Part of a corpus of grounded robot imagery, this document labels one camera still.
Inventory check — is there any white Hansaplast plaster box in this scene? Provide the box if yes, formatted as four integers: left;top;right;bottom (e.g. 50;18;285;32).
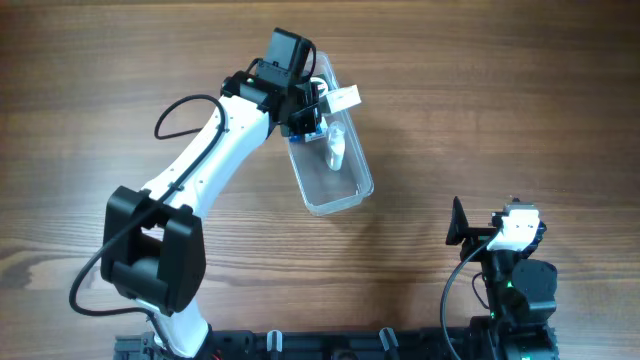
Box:
322;85;361;114

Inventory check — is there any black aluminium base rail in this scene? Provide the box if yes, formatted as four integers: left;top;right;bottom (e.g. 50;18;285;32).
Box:
113;326;559;360

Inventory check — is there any clear plastic container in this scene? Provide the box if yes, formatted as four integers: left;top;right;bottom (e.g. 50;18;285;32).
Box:
279;49;375;218

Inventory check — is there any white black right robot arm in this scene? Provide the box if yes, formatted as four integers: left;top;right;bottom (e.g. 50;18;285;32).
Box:
439;198;559;359

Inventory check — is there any green Zam-Buk ointment box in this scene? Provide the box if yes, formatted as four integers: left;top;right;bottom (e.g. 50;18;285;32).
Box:
311;74;335;91

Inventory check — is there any white blue medicine box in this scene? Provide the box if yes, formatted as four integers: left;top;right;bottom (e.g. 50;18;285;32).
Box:
304;125;326;142

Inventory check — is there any blue Vicks lozenge box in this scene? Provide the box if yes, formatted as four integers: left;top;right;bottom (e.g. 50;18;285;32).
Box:
288;135;305;143

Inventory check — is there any small hand sanitizer bottle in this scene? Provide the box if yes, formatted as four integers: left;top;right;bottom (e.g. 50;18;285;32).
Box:
326;121;346;171

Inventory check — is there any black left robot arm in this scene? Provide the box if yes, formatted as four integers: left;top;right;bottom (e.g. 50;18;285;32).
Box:
100;28;320;359

